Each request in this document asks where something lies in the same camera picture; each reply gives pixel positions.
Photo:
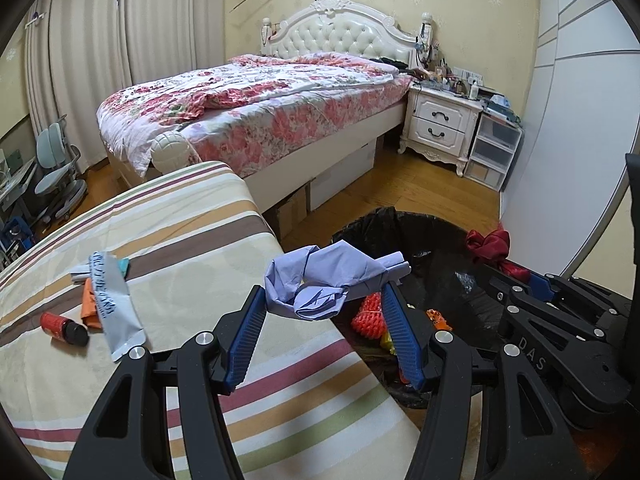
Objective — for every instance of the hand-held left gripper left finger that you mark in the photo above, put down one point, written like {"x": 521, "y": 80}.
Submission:
{"x": 245, "y": 340}

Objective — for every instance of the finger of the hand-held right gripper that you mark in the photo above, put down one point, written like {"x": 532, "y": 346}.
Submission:
{"x": 520, "y": 302}
{"x": 542, "y": 287}

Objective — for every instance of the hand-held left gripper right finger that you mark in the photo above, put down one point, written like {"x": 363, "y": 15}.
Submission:
{"x": 405, "y": 340}

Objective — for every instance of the yellow foam fruit net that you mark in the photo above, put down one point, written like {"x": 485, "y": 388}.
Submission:
{"x": 386, "y": 342}

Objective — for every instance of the shiny orange wrapper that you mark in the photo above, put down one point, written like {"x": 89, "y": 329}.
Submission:
{"x": 436, "y": 316}

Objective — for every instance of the red foam fruit net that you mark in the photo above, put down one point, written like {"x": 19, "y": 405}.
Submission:
{"x": 367, "y": 317}

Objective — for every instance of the dark red satin cloth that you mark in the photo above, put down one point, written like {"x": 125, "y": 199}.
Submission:
{"x": 487, "y": 247}

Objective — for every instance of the black-lined waste bin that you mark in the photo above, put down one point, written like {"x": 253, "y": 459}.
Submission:
{"x": 435, "y": 265}

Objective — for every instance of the pale lilac paper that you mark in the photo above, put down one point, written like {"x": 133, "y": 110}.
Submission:
{"x": 320, "y": 280}

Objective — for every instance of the white printed plastic packet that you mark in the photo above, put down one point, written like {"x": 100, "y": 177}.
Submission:
{"x": 112, "y": 315}

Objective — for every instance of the teal and white packet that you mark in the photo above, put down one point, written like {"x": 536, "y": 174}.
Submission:
{"x": 123, "y": 267}

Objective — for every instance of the red bottle with black cap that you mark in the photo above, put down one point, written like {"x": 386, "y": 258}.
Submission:
{"x": 57, "y": 325}

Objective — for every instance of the striped tablecloth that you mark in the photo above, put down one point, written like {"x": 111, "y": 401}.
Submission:
{"x": 200, "y": 240}

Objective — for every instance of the brown cardboard box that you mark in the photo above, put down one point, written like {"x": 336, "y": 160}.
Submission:
{"x": 290, "y": 210}

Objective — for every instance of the clear plastic drawer unit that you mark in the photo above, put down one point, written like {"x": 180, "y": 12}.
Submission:
{"x": 492, "y": 145}

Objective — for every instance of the white box under bed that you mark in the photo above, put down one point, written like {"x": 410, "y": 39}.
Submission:
{"x": 345, "y": 175}

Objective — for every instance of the white wardrobe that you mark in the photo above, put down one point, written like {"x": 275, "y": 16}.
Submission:
{"x": 575, "y": 110}

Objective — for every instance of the white two-drawer nightstand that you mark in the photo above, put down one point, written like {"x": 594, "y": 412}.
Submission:
{"x": 440, "y": 120}

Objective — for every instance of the pile of small bedside items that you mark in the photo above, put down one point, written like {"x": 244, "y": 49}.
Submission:
{"x": 465, "y": 82}

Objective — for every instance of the pink floral quilt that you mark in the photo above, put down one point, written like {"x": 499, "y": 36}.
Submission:
{"x": 250, "y": 105}

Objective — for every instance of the dark blue crate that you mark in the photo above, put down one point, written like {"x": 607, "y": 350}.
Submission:
{"x": 15, "y": 237}

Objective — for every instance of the dark clothing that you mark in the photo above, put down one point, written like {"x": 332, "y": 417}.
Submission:
{"x": 395, "y": 63}

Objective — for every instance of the grey-blue desk chair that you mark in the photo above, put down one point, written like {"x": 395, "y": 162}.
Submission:
{"x": 50, "y": 145}

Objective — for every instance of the cluttered study desk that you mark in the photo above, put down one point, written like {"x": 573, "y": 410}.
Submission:
{"x": 15, "y": 180}

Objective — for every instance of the white bed with tufted headboard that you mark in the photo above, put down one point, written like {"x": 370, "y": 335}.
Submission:
{"x": 340, "y": 35}

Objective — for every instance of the beige curtain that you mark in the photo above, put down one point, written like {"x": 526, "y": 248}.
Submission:
{"x": 80, "y": 60}
{"x": 175, "y": 20}

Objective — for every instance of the curtain clip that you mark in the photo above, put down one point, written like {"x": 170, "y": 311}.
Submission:
{"x": 37, "y": 20}

